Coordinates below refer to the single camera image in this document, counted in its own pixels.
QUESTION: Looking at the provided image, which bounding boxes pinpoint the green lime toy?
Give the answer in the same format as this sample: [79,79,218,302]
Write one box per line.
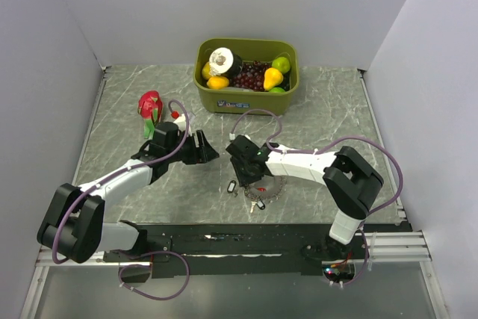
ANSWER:
[271,57,291,74]

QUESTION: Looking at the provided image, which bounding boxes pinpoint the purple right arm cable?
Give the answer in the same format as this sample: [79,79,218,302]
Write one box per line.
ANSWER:
[229,109,404,219]

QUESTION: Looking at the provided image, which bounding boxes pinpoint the green fruit toy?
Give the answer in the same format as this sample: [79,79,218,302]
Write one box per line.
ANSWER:
[269,87,286,93]

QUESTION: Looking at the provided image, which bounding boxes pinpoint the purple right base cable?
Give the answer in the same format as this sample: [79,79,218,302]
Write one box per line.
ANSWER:
[328,229,373,290]

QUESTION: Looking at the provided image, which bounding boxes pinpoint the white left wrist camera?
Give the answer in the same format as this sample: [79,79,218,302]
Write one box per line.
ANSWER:
[171,111,193,135]

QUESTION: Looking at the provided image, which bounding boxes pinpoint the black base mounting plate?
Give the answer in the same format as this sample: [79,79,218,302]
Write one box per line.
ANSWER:
[104,223,367,279]

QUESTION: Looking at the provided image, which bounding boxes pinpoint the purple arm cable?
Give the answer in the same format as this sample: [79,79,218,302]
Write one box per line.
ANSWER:
[229,109,404,219]
[51,99,191,264]

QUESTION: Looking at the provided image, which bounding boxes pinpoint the orange yellow mango toy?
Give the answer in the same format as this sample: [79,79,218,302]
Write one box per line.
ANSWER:
[206,75,229,90]

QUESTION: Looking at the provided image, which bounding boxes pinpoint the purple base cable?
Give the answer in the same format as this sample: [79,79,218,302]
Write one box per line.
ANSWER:
[117,250,190,300]
[328,229,373,290]

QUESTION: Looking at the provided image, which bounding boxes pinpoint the white black cylinder roll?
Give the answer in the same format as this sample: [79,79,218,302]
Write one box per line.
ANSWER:
[208,47,243,78]

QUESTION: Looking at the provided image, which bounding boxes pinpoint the large silver toothed keyring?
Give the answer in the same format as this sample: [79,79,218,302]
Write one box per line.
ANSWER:
[244,176,287,202]

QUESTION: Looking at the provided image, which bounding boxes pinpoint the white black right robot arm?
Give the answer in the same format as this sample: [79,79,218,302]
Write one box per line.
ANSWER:
[226,134,384,258]

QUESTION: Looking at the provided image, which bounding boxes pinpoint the yellow lemon toy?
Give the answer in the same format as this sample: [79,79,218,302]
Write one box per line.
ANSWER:
[201,62,211,81]

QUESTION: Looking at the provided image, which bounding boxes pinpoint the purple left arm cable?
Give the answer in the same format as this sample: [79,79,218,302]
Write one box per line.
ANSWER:
[51,99,191,264]

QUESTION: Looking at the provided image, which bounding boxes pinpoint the aluminium rail frame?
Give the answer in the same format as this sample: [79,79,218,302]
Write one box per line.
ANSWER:
[35,232,431,267]

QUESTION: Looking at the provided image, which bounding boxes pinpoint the olive green plastic bin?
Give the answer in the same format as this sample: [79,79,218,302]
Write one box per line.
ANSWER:
[193,38,299,115]

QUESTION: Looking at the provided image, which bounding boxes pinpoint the red dragon fruit toy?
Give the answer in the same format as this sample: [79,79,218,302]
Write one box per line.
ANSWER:
[137,90,163,140]

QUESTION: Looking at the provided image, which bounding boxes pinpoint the yellow pear toy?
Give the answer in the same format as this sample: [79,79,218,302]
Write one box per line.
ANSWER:
[264,67,284,91]

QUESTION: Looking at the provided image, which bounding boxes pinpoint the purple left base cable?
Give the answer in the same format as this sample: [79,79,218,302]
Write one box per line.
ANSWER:
[117,250,190,300]

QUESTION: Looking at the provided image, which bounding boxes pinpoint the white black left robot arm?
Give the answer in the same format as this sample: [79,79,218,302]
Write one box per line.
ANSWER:
[37,122,220,264]

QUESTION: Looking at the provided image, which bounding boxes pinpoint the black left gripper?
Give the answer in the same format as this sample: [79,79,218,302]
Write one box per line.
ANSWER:
[166,129,219,164]

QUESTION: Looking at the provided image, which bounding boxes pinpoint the dark red grape bunch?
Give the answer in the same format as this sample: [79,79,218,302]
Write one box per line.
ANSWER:
[229,61,270,92]

